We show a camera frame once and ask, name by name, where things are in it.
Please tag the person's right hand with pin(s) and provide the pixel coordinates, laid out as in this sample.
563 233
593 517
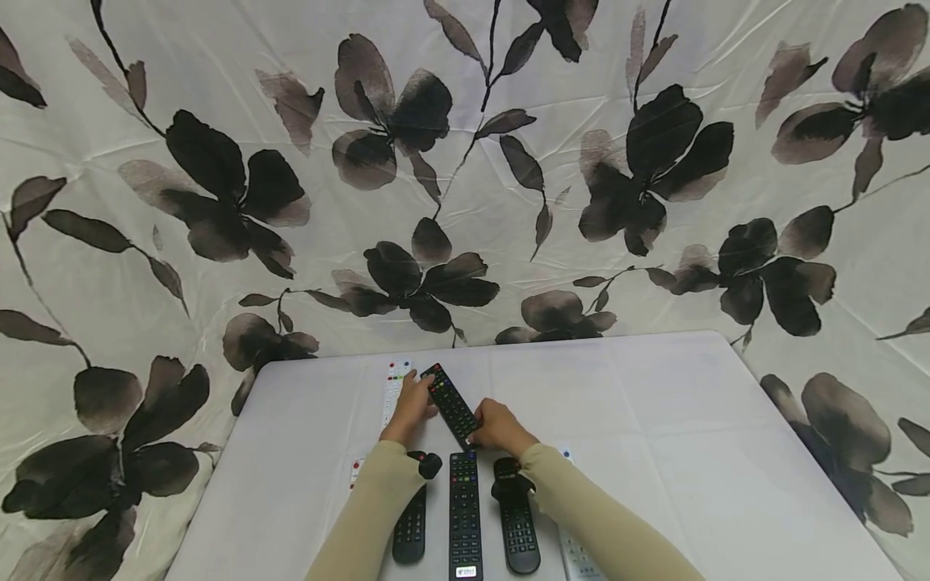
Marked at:
503 428

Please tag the person's left hand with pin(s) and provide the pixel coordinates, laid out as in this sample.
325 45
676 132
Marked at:
407 411

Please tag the person's right fingers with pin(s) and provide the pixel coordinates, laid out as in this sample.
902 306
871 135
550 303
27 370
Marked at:
480 420

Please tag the person's left fingers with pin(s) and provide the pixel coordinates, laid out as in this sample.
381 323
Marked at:
419 386

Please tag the black remote with coloured buttons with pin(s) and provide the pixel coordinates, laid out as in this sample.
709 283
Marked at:
450 403

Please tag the person's right forearm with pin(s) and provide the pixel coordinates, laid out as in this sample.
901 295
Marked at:
596 524

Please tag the person's left forearm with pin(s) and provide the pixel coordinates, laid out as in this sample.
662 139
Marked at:
367 516

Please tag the white remote with coloured buttons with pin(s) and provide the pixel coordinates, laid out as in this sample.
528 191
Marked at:
393 387

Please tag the black wrist band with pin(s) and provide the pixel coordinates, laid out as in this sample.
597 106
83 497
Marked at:
511 478
427 465

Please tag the long black rectangular remote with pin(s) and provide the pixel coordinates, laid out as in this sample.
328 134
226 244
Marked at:
465 516

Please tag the white remote with red button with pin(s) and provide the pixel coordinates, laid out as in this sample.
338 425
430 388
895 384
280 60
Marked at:
355 472

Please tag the black remote with rounded end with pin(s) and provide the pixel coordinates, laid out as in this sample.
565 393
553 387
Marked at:
522 537

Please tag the short black rounded remote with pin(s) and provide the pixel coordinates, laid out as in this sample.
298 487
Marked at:
411 528

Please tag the white remote with grey buttons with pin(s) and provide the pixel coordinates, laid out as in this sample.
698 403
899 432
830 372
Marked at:
577 561

